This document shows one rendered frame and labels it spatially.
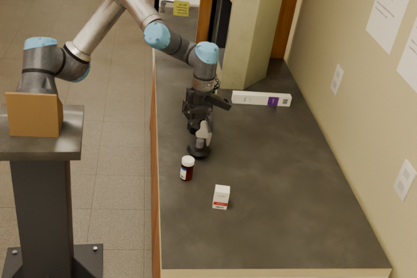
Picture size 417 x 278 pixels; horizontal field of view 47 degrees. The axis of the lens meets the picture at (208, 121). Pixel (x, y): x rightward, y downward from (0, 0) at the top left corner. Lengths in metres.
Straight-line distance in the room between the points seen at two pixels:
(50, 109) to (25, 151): 0.17
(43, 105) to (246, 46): 0.91
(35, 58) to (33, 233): 0.75
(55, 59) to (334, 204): 1.13
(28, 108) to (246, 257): 0.92
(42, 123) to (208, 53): 0.68
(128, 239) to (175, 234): 1.26
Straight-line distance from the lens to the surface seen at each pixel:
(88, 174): 3.15
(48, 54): 1.86
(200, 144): 1.77
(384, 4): 1.78
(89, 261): 2.64
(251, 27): 2.14
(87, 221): 2.85
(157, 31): 1.49
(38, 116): 1.83
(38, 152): 1.81
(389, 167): 1.67
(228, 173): 1.74
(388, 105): 1.69
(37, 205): 2.06
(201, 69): 1.55
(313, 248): 1.57
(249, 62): 2.22
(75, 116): 1.98
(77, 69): 1.95
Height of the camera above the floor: 2.03
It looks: 33 degrees down
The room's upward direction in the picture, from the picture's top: 9 degrees clockwise
